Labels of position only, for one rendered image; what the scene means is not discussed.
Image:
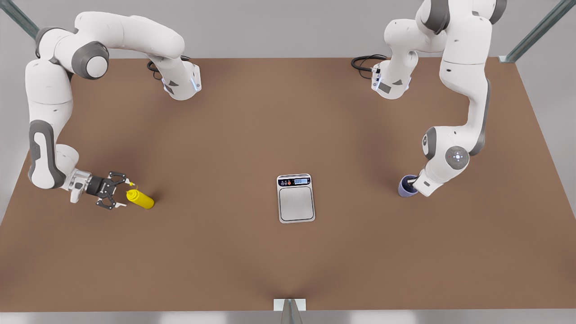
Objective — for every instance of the silver kitchen scale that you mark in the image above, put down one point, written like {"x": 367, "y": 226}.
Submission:
{"x": 295, "y": 201}

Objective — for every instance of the yellow sauce bottle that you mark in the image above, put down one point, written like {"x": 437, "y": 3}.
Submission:
{"x": 140, "y": 199}

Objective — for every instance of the blue-purple cup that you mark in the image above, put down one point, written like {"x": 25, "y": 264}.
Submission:
{"x": 403, "y": 189}

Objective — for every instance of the silver frame post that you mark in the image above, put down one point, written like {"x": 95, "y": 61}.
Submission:
{"x": 535, "y": 33}
{"x": 20, "y": 18}
{"x": 290, "y": 310}

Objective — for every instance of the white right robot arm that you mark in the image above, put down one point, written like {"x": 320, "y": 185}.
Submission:
{"x": 49, "y": 103}

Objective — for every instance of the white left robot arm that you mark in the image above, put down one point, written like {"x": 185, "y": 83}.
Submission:
{"x": 463, "y": 72}

